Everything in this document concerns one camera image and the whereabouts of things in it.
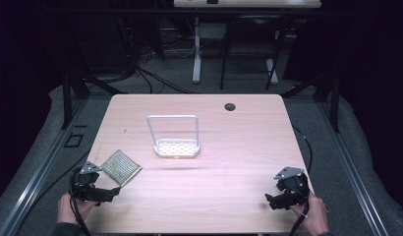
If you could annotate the grey metal floor rail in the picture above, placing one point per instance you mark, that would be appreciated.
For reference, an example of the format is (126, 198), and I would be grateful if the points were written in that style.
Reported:
(35, 173)
(350, 170)

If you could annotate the black chair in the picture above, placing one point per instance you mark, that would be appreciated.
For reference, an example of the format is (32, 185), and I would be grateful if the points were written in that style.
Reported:
(252, 39)

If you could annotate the person's right hand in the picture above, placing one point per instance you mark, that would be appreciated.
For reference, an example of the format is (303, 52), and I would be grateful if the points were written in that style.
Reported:
(312, 216)

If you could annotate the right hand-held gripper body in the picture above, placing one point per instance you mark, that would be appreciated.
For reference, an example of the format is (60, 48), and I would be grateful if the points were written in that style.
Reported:
(293, 187)

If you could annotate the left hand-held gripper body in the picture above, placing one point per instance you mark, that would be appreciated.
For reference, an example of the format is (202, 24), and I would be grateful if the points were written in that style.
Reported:
(86, 183)

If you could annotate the white desk with metal legs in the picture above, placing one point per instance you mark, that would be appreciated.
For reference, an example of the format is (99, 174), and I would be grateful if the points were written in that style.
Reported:
(245, 4)

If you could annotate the black round table grommet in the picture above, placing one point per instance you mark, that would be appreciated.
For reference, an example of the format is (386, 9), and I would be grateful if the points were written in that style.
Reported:
(229, 106)

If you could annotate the person's left hand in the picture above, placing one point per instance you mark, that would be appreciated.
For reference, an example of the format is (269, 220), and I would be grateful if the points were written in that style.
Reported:
(67, 208)

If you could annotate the square olive mesh cloth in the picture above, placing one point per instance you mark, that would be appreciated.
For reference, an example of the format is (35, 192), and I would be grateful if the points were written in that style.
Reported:
(121, 167)

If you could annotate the black metal stand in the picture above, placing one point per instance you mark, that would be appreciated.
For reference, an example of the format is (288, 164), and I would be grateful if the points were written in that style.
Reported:
(332, 95)
(71, 82)

